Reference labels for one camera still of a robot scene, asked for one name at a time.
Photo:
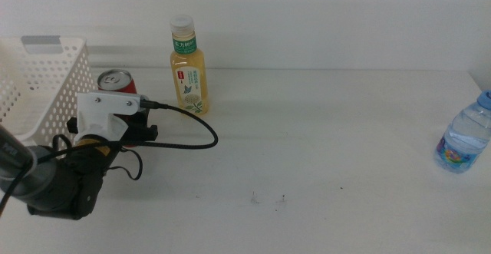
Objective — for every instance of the white perforated plastic basket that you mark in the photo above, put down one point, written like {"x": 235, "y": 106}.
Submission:
{"x": 46, "y": 77}

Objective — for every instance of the red cola can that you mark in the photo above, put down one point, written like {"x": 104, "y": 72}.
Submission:
{"x": 115, "y": 80}

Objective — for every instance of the yellow tea bottle green label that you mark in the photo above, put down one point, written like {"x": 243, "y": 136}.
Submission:
{"x": 188, "y": 62}

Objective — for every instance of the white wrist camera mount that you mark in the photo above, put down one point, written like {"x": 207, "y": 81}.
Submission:
{"x": 99, "y": 110}

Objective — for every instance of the clear water bottle blue cap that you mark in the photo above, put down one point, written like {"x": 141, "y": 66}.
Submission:
{"x": 462, "y": 139}

